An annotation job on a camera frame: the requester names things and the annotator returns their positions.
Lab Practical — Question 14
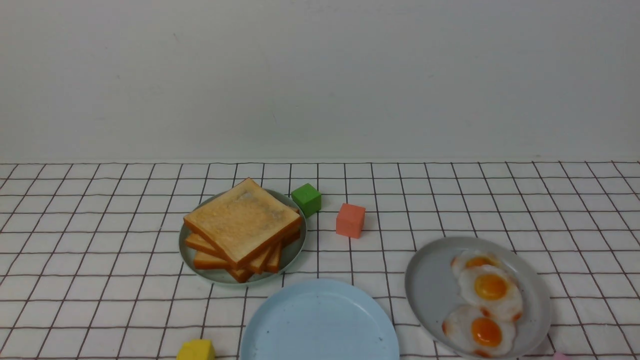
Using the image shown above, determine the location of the toast slice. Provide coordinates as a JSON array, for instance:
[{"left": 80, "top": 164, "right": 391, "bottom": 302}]
[
  {"left": 183, "top": 177, "right": 303, "bottom": 271},
  {"left": 185, "top": 229, "right": 301, "bottom": 283},
  {"left": 226, "top": 269, "right": 254, "bottom": 284},
  {"left": 187, "top": 240, "right": 284, "bottom": 274}
]

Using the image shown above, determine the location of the fried egg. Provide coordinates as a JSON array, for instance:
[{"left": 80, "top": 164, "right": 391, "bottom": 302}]
[
  {"left": 457, "top": 265, "right": 524, "bottom": 322},
  {"left": 441, "top": 305, "right": 517, "bottom": 358},
  {"left": 450, "top": 249, "right": 504, "bottom": 278}
]

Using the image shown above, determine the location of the green cube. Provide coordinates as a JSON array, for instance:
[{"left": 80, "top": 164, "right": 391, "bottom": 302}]
[{"left": 291, "top": 183, "right": 322, "bottom": 218}]

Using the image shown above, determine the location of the salmon pink cube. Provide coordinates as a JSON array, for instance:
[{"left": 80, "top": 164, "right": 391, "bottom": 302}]
[{"left": 335, "top": 203, "right": 366, "bottom": 239}]

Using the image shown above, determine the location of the light blue plate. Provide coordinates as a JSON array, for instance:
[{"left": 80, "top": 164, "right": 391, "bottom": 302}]
[{"left": 238, "top": 279, "right": 400, "bottom": 360}]

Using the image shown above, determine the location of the green plate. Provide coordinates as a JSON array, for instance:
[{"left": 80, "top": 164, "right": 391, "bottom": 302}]
[{"left": 179, "top": 189, "right": 307, "bottom": 285}]

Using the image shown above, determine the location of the grey plate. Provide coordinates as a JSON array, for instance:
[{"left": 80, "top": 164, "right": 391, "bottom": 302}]
[{"left": 405, "top": 237, "right": 553, "bottom": 360}]

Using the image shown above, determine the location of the yellow cube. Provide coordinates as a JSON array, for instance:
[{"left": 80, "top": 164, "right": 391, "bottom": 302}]
[{"left": 176, "top": 339, "right": 217, "bottom": 360}]

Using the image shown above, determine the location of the white grid tablecloth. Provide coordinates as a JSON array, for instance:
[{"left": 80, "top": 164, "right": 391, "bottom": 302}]
[{"left": 0, "top": 161, "right": 640, "bottom": 360}]

